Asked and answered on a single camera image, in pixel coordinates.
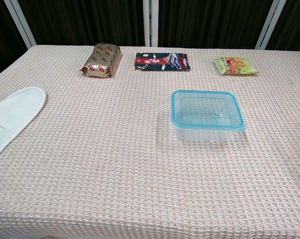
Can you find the pink woven tablecloth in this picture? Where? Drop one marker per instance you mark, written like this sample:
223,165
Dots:
115,174

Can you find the blue container lid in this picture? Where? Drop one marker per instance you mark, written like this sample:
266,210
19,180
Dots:
204,109

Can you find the gold foil snack pack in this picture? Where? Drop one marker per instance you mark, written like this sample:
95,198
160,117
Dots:
102,59

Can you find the green snack packet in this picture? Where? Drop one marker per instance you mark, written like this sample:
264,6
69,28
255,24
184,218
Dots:
234,66

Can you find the dark seaweed snack packet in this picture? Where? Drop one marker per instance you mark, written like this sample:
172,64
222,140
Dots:
162,62

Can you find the white slipper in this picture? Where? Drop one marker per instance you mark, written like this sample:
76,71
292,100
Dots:
15,109

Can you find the dark curtain panel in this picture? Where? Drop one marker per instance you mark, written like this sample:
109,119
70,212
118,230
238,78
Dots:
0,37
209,22
294,25
85,22

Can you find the clear plastic container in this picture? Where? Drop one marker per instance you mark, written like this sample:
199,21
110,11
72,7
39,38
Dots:
202,136

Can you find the white frame post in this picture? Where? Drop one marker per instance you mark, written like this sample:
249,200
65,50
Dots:
269,25
24,30
146,25

